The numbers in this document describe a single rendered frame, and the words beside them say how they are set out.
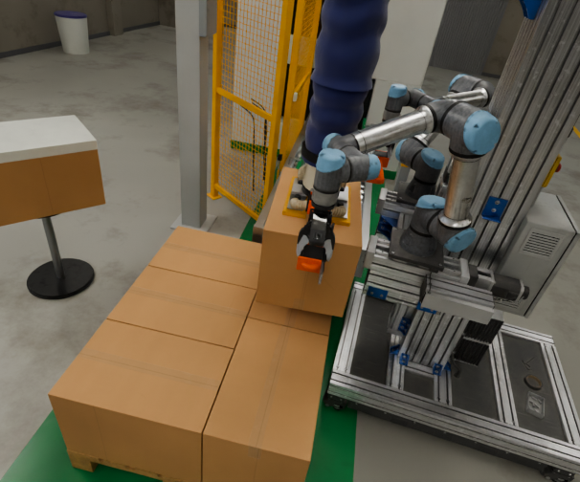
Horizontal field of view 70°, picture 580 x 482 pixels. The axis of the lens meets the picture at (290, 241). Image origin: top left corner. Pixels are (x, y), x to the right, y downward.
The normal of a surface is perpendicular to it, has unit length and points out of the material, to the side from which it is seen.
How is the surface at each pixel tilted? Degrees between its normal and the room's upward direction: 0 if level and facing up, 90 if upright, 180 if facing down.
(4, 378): 0
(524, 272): 90
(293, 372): 0
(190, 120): 90
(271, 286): 90
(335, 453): 0
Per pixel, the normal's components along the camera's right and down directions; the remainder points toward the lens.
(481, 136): 0.37, 0.47
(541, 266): -0.28, 0.53
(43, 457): 0.12, -0.81
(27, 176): 0.60, 0.52
